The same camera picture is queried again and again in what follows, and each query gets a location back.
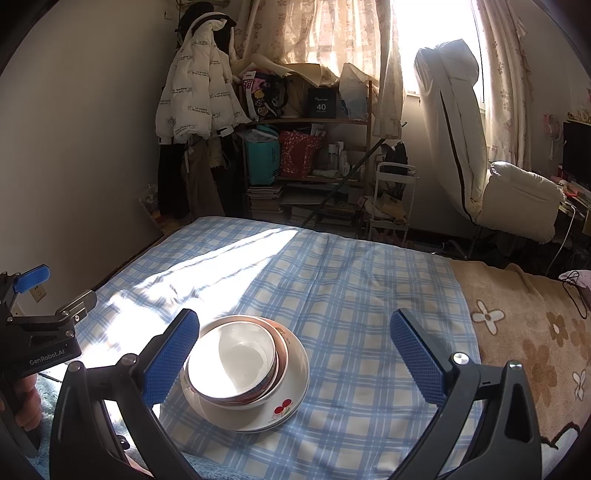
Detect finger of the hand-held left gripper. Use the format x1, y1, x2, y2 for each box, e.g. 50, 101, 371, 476
55, 290, 99, 321
13, 264, 51, 294

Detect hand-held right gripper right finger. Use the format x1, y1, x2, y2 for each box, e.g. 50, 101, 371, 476
389, 308, 543, 480

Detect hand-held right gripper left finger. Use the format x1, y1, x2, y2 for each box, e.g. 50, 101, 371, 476
48, 308, 201, 480

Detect large plain white bowl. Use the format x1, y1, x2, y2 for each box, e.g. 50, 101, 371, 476
187, 320, 279, 406

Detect small cherry print plate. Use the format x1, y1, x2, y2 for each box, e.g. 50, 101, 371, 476
185, 315, 290, 409

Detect large cherry print plate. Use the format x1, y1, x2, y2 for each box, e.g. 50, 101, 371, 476
182, 318, 311, 433

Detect person's left hand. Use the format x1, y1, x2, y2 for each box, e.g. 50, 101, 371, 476
13, 372, 41, 431

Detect light blue fleece blanket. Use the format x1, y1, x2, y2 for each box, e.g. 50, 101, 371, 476
34, 371, 65, 480

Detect blue plaid cloth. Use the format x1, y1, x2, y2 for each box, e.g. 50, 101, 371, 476
74, 216, 483, 480

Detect brown floral blanket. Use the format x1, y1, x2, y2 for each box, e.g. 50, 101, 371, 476
450, 258, 591, 450

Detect pale patterned bag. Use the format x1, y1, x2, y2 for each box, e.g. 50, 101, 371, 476
139, 185, 162, 217

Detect black hanging coat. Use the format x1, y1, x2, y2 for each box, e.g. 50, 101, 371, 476
158, 136, 191, 221

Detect wide stack of books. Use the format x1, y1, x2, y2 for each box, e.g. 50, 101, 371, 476
288, 203, 356, 229

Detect beige trousers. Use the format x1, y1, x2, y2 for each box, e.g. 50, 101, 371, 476
185, 138, 227, 219

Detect pink cloth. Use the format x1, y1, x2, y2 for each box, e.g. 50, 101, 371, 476
558, 269, 591, 289

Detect narrow stack of books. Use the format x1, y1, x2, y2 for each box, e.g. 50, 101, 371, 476
247, 185, 284, 215

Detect dark slanted pole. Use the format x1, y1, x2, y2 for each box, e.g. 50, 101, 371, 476
305, 138, 386, 228

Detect white metal cart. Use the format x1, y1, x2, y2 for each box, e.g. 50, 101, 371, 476
369, 161, 419, 243

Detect black bag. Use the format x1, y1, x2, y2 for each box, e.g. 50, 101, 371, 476
381, 141, 409, 176

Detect row of toiletry bottles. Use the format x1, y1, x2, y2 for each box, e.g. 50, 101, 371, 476
325, 141, 356, 178

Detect teal bag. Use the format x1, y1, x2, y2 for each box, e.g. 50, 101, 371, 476
244, 127, 281, 185

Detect white padded chair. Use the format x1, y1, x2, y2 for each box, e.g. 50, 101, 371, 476
413, 39, 566, 259

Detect red patterned bag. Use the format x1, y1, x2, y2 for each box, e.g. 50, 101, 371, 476
278, 130, 323, 178

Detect white puffer jacket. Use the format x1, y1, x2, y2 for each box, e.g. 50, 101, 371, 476
154, 11, 252, 146

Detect wooden shelf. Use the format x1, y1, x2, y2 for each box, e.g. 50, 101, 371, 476
238, 80, 374, 232

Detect black monitor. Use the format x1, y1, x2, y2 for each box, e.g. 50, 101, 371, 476
561, 120, 591, 181

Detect pink desk fan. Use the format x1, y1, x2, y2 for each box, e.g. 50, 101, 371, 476
545, 113, 564, 160

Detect black box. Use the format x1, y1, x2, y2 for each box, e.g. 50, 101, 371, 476
308, 88, 338, 118

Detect pale plastic bag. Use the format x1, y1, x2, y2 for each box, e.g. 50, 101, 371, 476
338, 62, 372, 121

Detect colourful patterned tote bag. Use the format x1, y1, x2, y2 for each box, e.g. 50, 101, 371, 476
240, 69, 289, 121

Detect floral beige curtain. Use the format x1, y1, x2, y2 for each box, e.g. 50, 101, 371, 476
240, 0, 407, 139
475, 0, 532, 171

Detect black cloth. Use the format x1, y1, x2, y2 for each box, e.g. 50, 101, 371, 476
178, 0, 238, 28

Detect black cable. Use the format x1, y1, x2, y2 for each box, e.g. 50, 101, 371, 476
561, 270, 591, 319

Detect white cable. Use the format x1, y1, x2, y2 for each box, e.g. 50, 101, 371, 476
547, 203, 578, 278

